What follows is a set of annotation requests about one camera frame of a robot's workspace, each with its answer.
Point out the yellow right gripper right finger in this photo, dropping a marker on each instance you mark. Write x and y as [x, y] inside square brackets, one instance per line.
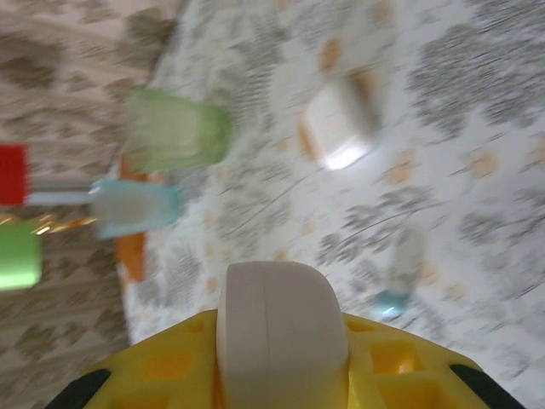
[404, 375]

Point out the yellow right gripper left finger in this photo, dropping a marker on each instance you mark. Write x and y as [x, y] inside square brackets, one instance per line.
[170, 370]

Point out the white earbud charging case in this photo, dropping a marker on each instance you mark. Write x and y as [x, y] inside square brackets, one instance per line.
[281, 324]
[340, 128]

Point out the orange wooden board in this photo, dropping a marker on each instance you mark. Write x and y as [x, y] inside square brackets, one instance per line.
[130, 255]

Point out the blue plastic tumbler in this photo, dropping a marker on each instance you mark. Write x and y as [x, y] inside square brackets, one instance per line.
[136, 209]

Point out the green wine glass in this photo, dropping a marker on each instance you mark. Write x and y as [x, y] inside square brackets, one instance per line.
[19, 255]

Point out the green plastic tumbler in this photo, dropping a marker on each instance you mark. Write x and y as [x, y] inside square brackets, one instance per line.
[179, 132]

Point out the red wine glass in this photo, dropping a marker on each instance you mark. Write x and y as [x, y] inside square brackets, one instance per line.
[13, 174]

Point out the aluminium frame post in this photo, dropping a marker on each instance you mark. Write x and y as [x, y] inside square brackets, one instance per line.
[59, 191]

